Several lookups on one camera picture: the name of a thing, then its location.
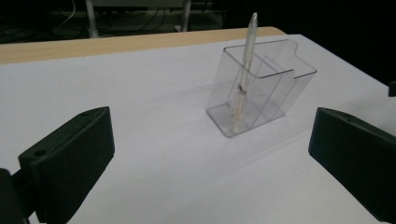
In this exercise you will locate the desk with white legs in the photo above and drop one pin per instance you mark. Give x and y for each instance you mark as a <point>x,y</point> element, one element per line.
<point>140,12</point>

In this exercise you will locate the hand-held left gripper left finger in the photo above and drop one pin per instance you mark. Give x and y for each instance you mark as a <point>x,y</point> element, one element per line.
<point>68,165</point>

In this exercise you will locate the white pen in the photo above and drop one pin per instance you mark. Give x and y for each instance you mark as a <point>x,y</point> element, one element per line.
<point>247,68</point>

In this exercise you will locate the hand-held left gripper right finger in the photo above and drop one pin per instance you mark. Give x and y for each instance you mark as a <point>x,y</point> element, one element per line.
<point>358,155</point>

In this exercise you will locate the clear plastic pen holder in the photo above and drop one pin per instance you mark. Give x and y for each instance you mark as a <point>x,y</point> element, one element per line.
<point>264,93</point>

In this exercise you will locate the white table cover sheet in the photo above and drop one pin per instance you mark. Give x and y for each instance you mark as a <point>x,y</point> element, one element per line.
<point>162,109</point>

